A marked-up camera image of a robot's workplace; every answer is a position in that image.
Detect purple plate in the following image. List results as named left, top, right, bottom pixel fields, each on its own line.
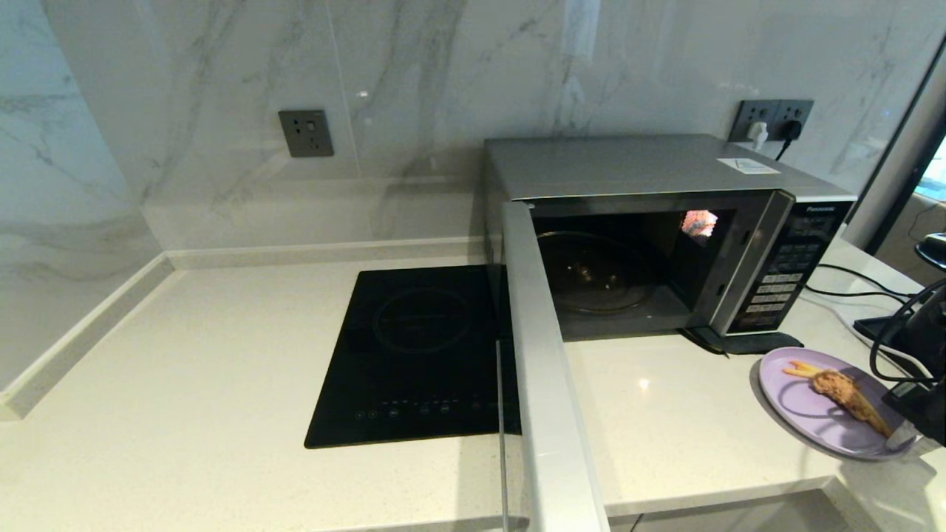
left=759, top=347, right=921, bottom=463

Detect black glass microwave door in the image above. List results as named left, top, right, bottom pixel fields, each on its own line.
left=497, top=201, right=610, bottom=532

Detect black mat under microwave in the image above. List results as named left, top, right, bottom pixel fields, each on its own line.
left=684, top=325, right=806, bottom=357

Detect white paper sheet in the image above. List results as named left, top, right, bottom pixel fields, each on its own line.
left=717, top=157, right=781, bottom=176

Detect silver microwave oven body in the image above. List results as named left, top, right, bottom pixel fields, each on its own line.
left=483, top=134, right=860, bottom=342

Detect fried chicken piece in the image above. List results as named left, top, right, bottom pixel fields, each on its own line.
left=811, top=369, right=895, bottom=438

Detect black stand with base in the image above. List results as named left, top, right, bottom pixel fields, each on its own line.
left=854, top=314, right=925, bottom=357

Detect dark round background object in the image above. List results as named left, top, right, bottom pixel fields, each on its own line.
left=914, top=233, right=946, bottom=270

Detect black plug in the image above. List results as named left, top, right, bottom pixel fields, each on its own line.
left=775, top=120, right=804, bottom=161

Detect black induction cooktop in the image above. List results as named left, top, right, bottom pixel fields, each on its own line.
left=303, top=265, right=522, bottom=449

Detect black power cable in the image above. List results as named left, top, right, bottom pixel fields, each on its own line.
left=806, top=264, right=917, bottom=300

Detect dark door frame post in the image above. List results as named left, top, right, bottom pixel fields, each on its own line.
left=843, top=35, right=946, bottom=252

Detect grey double wall socket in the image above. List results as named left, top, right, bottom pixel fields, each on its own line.
left=728, top=100, right=814, bottom=143

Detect grey single wall socket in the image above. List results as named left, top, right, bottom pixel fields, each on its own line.
left=279, top=109, right=335, bottom=158

